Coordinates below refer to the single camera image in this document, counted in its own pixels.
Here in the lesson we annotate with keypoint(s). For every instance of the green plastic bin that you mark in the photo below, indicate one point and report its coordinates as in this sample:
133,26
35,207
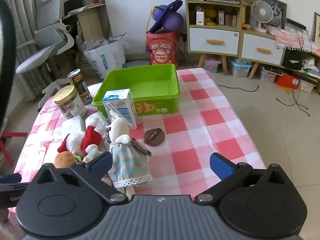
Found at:
150,82

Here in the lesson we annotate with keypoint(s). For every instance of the black monitor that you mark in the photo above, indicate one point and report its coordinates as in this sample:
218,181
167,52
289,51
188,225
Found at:
73,3

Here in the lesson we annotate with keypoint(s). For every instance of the white cloth glove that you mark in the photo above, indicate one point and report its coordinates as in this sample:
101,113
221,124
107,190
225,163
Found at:
98,122

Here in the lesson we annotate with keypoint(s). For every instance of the low wooden drawer cabinet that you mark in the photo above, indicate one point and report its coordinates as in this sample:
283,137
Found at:
260,47

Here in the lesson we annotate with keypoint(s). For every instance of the black bag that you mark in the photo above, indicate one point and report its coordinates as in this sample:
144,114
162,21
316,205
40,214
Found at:
296,58

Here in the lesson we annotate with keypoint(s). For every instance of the clear storage box blue lid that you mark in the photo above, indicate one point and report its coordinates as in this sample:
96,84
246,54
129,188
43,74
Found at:
241,68

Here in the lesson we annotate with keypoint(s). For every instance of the red cardboard box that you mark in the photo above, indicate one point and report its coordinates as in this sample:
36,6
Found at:
287,81

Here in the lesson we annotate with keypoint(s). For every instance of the pink white checkered tablecloth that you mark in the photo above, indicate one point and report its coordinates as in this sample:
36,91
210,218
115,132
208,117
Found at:
200,130

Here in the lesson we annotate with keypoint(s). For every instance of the purple jumping ball toy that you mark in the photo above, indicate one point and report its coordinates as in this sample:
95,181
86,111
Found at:
172,18

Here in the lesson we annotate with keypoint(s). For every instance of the red white santa plush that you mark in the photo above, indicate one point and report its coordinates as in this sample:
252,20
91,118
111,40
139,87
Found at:
93,136

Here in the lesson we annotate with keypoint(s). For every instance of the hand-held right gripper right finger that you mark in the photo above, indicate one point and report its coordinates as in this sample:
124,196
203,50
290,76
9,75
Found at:
220,165

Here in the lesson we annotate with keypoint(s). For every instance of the dark brown hair clip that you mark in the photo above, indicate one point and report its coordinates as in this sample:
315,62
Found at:
141,147

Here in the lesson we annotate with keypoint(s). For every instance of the dark picture frame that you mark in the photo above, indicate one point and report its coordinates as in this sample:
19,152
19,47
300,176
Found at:
278,8

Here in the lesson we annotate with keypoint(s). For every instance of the brown powder puff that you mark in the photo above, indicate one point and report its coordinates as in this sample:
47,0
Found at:
154,137

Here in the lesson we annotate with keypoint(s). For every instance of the red stool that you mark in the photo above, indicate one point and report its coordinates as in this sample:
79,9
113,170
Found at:
7,152

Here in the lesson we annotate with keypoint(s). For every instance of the blue white milk carton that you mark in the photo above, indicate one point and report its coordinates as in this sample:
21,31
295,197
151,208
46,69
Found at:
120,105

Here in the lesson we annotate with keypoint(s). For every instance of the black drink can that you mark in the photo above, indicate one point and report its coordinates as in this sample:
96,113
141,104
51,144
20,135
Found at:
81,87

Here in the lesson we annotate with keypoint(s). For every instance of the red snack bucket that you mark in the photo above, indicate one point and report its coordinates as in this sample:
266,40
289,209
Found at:
162,50

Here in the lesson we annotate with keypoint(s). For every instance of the clear jar gold lid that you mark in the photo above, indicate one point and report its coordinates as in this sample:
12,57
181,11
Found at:
72,105

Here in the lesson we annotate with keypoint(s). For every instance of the peach brown plush toy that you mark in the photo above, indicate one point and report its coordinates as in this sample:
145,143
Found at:
63,158

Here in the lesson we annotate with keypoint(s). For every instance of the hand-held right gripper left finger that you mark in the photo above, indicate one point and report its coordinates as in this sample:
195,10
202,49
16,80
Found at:
101,163

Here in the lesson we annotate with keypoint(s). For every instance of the small white box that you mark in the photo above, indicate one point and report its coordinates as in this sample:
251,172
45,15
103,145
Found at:
200,18

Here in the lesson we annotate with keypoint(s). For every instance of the white woven sack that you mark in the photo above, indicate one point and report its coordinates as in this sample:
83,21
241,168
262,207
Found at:
107,57

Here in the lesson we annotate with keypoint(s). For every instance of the pale green plush toy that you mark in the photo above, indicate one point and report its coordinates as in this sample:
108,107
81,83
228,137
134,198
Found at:
93,153

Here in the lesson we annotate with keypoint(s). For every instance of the pink printed cloth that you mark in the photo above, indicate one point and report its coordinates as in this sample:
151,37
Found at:
287,35

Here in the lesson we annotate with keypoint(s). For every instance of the tall wooden shelf cabinet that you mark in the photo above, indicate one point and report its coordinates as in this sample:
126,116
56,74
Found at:
212,40

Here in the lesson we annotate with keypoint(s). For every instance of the bunny plush blue dress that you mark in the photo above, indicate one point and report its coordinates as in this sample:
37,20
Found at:
127,160

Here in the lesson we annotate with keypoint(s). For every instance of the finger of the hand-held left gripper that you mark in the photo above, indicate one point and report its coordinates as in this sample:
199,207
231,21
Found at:
11,178

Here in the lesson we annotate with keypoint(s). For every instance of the white radiator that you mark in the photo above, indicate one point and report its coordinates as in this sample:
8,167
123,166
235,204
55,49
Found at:
32,82

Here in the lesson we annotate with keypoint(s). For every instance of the grey office chair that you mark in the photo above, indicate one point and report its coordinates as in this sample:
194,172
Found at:
50,35

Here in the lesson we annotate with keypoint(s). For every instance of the grey curtain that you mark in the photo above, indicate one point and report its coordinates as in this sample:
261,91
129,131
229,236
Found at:
22,2

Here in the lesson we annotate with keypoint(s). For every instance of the white desk fan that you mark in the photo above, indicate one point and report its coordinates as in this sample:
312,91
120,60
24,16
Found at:
261,12

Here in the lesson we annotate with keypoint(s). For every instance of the white sponge block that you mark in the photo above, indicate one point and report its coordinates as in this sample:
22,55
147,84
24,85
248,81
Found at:
73,126

